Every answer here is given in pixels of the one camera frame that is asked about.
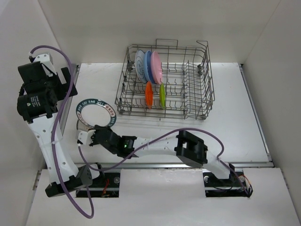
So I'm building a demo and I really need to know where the white plate orange sun pattern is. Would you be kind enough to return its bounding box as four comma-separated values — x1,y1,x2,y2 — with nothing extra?
76,120,94,131

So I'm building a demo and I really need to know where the white plate dark lettered rim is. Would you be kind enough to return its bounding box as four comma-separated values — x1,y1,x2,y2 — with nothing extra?
76,98,117,128

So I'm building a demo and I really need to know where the small orange plate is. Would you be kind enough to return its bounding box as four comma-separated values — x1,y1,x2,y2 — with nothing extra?
145,81,153,109

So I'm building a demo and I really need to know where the small green plate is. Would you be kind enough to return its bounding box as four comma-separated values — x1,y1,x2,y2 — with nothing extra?
159,82,166,109

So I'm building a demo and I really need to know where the white plate teal line pattern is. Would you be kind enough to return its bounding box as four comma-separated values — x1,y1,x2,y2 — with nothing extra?
135,50,147,83

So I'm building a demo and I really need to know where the blue plastic plate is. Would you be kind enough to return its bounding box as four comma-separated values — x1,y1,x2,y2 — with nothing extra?
143,50,155,84

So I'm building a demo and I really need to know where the pink plastic plate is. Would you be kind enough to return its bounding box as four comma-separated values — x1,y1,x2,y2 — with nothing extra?
150,51,163,84

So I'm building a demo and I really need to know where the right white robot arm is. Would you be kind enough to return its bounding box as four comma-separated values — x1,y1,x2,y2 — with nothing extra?
89,126,239,186

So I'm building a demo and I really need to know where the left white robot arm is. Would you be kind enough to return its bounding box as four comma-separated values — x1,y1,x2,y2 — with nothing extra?
17,53,105,197

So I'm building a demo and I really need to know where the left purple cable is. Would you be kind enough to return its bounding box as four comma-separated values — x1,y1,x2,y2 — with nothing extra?
29,45,95,219

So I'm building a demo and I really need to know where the purple cable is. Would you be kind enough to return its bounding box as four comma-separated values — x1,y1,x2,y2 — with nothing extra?
78,128,251,197
29,45,95,219

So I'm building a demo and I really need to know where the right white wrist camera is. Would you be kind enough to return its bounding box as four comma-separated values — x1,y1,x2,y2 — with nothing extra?
77,129,95,145

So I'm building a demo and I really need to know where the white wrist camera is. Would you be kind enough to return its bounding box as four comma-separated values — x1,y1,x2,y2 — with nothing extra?
29,53,57,77
77,129,95,145

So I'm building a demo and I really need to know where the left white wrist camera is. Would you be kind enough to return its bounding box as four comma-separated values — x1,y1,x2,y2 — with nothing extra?
29,53,57,77

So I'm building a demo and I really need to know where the aluminium table frame rail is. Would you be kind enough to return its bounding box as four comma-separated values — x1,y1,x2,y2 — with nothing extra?
47,64,275,169

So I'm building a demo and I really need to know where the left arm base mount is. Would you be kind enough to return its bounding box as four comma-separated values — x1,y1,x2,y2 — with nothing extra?
89,172,120,198

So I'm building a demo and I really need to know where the grey wire dish rack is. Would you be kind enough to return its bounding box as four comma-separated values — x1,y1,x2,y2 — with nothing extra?
115,39,215,120

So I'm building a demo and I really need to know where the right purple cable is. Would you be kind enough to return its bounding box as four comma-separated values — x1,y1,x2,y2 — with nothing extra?
78,128,251,197

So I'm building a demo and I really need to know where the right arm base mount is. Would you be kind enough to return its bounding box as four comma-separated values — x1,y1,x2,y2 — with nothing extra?
203,169,253,198

